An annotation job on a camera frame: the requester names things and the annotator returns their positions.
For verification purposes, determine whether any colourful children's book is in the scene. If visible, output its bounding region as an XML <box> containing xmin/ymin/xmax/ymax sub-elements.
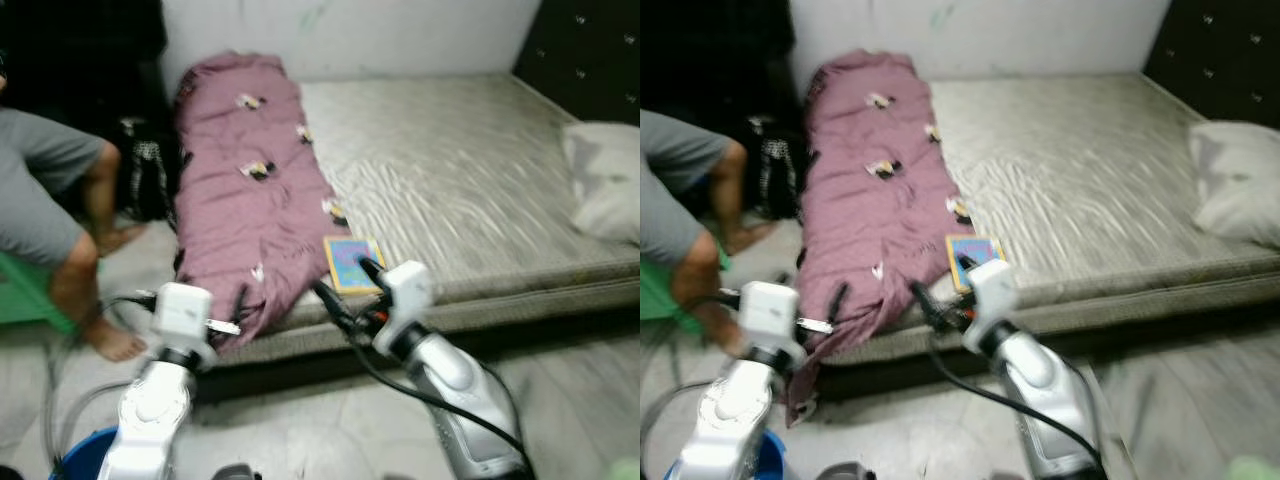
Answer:
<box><xmin>945</xmin><ymin>234</ymin><xmax>1007</xmax><ymax>294</ymax></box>
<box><xmin>323</xmin><ymin>236</ymin><xmax>387</xmax><ymax>297</ymax></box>

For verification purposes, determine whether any mauve cartoon print blanket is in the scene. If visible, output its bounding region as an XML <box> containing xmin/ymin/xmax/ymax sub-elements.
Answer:
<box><xmin>785</xmin><ymin>50</ymin><xmax>977</xmax><ymax>427</ymax></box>
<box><xmin>172</xmin><ymin>52</ymin><xmax>387</xmax><ymax>353</ymax></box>

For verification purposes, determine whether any cream pillow with green tree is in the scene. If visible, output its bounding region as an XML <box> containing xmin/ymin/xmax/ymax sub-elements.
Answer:
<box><xmin>560</xmin><ymin>122</ymin><xmax>641</xmax><ymax>247</ymax></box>

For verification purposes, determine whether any grey quilted mattress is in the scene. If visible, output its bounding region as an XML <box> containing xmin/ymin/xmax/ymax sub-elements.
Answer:
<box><xmin>830</xmin><ymin>72</ymin><xmax>1280</xmax><ymax>367</ymax></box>
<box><xmin>200</xmin><ymin>72</ymin><xmax>641</xmax><ymax>367</ymax></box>

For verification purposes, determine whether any blue plastic bucket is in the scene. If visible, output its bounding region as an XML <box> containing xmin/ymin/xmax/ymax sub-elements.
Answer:
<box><xmin>50</xmin><ymin>428</ymin><xmax>123</xmax><ymax>480</ymax></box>
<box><xmin>665</xmin><ymin>430</ymin><xmax>787</xmax><ymax>480</ymax></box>

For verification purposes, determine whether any black bag with white print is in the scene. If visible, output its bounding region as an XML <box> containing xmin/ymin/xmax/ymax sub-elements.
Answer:
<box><xmin>115</xmin><ymin>115</ymin><xmax>182</xmax><ymax>227</ymax></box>
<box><xmin>745</xmin><ymin>115</ymin><xmax>807</xmax><ymax>222</ymax></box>

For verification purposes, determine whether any green plastic stool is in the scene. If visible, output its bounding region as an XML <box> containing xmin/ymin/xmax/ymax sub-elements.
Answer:
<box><xmin>640</xmin><ymin>255</ymin><xmax>732</xmax><ymax>327</ymax></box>
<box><xmin>0</xmin><ymin>250</ymin><xmax>77</xmax><ymax>337</ymax></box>

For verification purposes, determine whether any black bed base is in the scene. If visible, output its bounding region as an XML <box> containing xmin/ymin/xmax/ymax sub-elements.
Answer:
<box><xmin>190</xmin><ymin>300</ymin><xmax>641</xmax><ymax>403</ymax></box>
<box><xmin>815</xmin><ymin>300</ymin><xmax>1280</xmax><ymax>403</ymax></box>

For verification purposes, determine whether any person in grey shorts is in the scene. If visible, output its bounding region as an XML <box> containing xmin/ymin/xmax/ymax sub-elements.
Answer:
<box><xmin>0</xmin><ymin>105</ymin><xmax>151</xmax><ymax>364</ymax></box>
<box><xmin>640</xmin><ymin>108</ymin><xmax>777</xmax><ymax>357</ymax></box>

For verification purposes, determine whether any black tufted headboard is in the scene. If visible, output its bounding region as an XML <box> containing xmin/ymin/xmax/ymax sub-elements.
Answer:
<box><xmin>512</xmin><ymin>0</ymin><xmax>641</xmax><ymax>127</ymax></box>
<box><xmin>1143</xmin><ymin>0</ymin><xmax>1280</xmax><ymax>127</ymax></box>

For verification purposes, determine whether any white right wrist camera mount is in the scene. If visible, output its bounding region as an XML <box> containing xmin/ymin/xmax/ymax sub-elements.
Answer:
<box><xmin>965</xmin><ymin>260</ymin><xmax>1022</xmax><ymax>337</ymax></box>
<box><xmin>375</xmin><ymin>262</ymin><xmax>435</xmax><ymax>337</ymax></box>

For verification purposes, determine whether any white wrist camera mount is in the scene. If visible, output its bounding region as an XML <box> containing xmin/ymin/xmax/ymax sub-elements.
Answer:
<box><xmin>965</xmin><ymin>260</ymin><xmax>1022</xmax><ymax>337</ymax></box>
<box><xmin>375</xmin><ymin>262</ymin><xmax>435</xmax><ymax>337</ymax></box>
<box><xmin>738</xmin><ymin>281</ymin><xmax>802</xmax><ymax>362</ymax></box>
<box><xmin>150</xmin><ymin>283</ymin><xmax>217</xmax><ymax>362</ymax></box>

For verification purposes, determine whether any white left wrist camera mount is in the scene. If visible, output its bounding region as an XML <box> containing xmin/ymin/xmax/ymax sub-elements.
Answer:
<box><xmin>738</xmin><ymin>281</ymin><xmax>802</xmax><ymax>362</ymax></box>
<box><xmin>150</xmin><ymin>283</ymin><xmax>217</xmax><ymax>362</ymax></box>

